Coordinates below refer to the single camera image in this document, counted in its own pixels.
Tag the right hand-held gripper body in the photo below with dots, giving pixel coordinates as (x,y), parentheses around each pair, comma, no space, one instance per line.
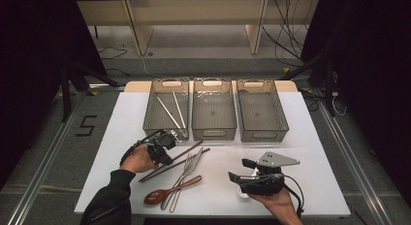
(265,184)

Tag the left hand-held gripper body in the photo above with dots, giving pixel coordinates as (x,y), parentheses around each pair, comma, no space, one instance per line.
(163,144)

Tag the white ceramic spoon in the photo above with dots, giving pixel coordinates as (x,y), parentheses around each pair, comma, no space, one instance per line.
(243,193)

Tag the transparent grey plastic bin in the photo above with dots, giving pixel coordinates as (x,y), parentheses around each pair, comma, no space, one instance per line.
(164,121)
(214,115)
(261,115)

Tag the brown chopstick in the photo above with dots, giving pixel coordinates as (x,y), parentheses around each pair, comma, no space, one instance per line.
(187,151)
(190,158)

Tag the brown wooden spoon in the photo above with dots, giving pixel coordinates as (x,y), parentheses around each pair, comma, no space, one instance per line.
(155,197)

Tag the person's right hand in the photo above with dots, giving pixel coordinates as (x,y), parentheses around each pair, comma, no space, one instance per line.
(281,207)

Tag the person's left hand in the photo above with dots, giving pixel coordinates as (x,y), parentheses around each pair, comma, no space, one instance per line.
(139,160)

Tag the white table sheet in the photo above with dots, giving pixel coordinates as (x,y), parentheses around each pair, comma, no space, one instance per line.
(129,121)

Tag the black metal stand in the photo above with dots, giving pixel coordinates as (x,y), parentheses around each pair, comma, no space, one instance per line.
(329,89)
(66,99)

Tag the beige wooden desk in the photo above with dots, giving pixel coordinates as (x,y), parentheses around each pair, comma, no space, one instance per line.
(194,11)

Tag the black curtain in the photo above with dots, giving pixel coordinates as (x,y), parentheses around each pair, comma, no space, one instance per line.
(371,73)
(32,73)

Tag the metal floor rail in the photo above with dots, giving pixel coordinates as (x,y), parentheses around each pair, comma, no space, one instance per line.
(354,167)
(45,167)

